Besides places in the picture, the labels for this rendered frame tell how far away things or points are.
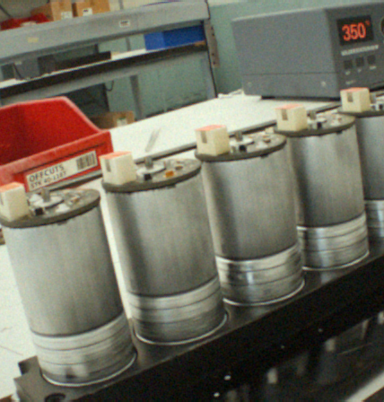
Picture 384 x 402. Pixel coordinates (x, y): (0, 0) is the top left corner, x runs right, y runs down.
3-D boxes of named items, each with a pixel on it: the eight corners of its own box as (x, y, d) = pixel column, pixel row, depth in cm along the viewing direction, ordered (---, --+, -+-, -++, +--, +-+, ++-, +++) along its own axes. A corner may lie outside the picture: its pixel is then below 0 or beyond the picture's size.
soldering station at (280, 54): (410, 85, 68) (398, -3, 66) (340, 104, 62) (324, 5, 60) (315, 84, 81) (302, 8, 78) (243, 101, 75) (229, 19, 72)
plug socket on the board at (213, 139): (239, 148, 18) (235, 123, 17) (213, 156, 17) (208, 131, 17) (221, 146, 18) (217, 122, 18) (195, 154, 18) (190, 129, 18)
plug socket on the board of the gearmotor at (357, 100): (376, 108, 20) (373, 87, 20) (359, 113, 20) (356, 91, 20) (358, 107, 21) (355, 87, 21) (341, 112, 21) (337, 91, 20)
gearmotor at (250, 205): (324, 308, 19) (303, 133, 18) (259, 342, 18) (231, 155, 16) (271, 290, 21) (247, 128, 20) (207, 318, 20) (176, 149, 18)
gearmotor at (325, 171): (386, 274, 20) (370, 112, 19) (333, 303, 19) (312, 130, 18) (333, 259, 22) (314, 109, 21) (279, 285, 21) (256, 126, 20)
